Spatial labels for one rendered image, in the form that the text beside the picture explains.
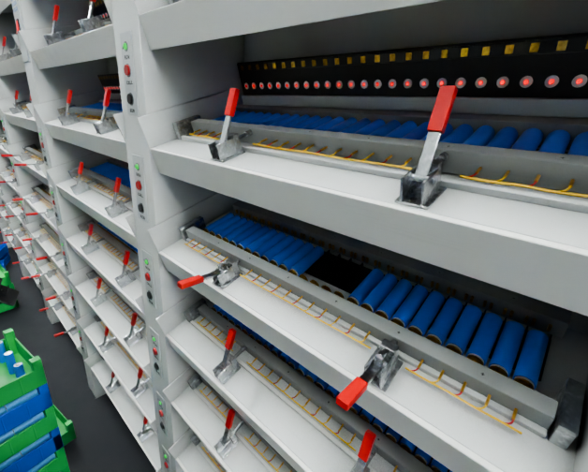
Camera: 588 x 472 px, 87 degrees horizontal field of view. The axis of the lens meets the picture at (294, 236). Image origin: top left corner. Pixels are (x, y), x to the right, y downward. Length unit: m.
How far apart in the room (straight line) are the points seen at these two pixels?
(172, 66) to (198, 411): 0.69
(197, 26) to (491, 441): 0.54
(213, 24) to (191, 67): 0.19
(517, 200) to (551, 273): 0.06
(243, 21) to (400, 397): 0.42
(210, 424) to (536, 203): 0.70
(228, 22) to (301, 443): 0.55
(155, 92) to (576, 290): 0.57
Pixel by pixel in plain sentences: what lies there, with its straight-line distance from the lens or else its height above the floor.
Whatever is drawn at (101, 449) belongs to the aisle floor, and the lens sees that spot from 1.54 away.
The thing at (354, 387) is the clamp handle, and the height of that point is 0.96.
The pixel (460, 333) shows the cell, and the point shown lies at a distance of 0.39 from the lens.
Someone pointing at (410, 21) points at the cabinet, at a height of 1.31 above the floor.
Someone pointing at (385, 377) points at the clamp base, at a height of 0.94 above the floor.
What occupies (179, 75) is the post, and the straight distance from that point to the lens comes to 0.62.
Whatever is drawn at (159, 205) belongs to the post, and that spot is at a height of 1.01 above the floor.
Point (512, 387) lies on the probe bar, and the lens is 0.36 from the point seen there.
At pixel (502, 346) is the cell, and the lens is 0.39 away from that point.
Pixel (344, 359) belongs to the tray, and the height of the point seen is 0.93.
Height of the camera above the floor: 1.17
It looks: 20 degrees down
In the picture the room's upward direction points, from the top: 5 degrees clockwise
